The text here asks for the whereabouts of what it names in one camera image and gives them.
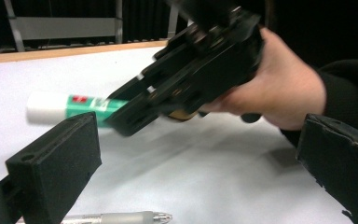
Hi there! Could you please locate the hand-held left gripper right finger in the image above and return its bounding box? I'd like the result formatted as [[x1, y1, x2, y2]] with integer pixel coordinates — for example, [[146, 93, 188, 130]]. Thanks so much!
[[296, 113, 358, 224]]

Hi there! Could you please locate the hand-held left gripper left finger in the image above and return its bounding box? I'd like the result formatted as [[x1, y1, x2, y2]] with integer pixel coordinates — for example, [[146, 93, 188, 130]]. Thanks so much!
[[5, 111, 103, 224]]

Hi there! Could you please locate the tan wooden pen holder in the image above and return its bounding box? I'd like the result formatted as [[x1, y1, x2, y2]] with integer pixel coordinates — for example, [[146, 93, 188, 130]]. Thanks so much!
[[167, 109, 200, 121]]

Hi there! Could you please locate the green and white glue stick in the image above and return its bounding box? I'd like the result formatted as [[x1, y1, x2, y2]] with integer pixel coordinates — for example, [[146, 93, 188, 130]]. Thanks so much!
[[25, 91, 130, 129]]

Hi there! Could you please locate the white table sheet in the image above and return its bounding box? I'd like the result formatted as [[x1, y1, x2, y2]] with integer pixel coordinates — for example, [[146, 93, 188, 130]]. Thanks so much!
[[0, 46, 352, 224]]

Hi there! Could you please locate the white metal stand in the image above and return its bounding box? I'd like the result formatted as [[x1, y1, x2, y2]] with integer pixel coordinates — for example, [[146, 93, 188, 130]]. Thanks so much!
[[3, 0, 181, 52]]

